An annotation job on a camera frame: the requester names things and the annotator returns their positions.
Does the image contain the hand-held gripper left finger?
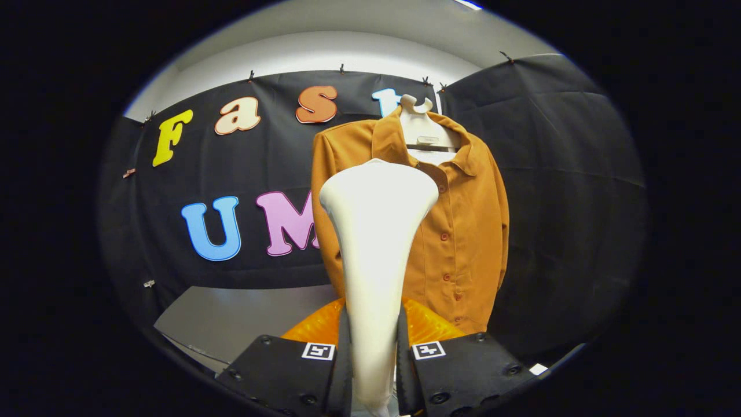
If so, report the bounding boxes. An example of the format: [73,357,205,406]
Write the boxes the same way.
[215,298,354,417]

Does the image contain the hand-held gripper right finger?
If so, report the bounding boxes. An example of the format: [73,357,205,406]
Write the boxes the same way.
[396,297,537,417]

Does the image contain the white garment steamer head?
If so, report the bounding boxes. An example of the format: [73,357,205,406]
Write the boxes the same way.
[319,158,439,417]

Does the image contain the orange-brown button shirt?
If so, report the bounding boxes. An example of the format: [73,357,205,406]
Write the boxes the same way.
[311,107,510,335]

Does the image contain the white clothes hanger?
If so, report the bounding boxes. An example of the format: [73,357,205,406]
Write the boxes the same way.
[398,94,461,166]

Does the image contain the grey cabinet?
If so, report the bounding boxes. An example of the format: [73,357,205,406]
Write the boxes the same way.
[153,284,348,372]

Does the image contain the black backdrop cloth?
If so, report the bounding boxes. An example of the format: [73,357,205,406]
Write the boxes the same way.
[97,53,648,365]

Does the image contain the row of black cloth clips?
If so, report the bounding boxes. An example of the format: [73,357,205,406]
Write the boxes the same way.
[144,51,515,123]

